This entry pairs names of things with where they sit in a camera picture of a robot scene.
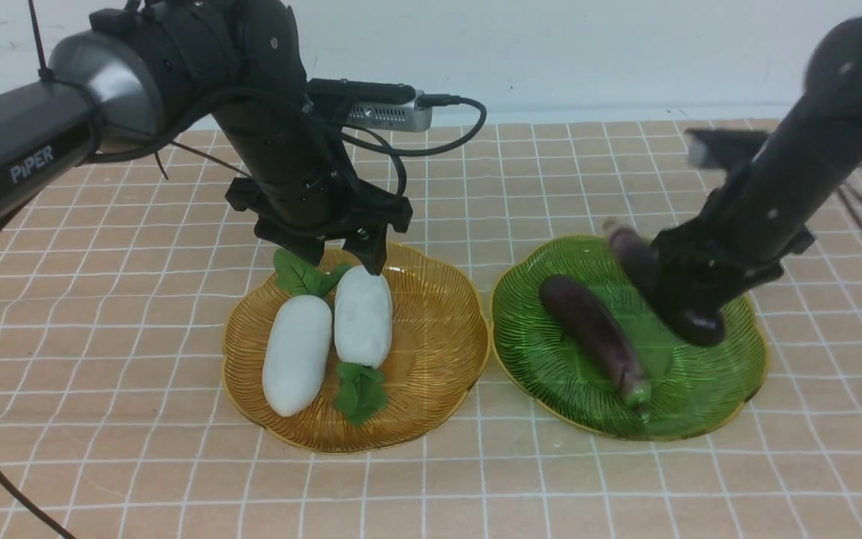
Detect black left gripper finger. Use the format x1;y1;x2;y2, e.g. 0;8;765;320
343;225;388;275
275;232;325;267

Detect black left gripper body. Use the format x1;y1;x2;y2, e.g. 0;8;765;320
225;177;413;248

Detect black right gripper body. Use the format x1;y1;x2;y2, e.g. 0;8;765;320
647;222;814;314

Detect white radish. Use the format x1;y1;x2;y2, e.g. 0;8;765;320
333;266;393;426
263;248;350;417

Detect purple eggplant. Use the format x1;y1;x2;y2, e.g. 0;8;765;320
538;274;651;423
602;218;727;347

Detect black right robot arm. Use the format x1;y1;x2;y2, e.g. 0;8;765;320
605;16;862;346

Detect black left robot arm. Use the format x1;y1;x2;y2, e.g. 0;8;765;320
0;1;413;274

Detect amber ribbed plastic plate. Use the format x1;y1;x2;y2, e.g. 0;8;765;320
222;242;492;454

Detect green ribbed plastic plate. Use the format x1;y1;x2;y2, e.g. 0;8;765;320
490;235;770;442

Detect checkered tan tablecloth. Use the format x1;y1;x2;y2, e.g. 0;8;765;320
0;147;862;538

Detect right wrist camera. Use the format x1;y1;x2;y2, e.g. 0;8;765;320
684;127;770;171

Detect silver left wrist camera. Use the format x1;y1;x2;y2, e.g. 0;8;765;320
307;79;462;133

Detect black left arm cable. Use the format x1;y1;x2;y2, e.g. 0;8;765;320
0;96;489;539

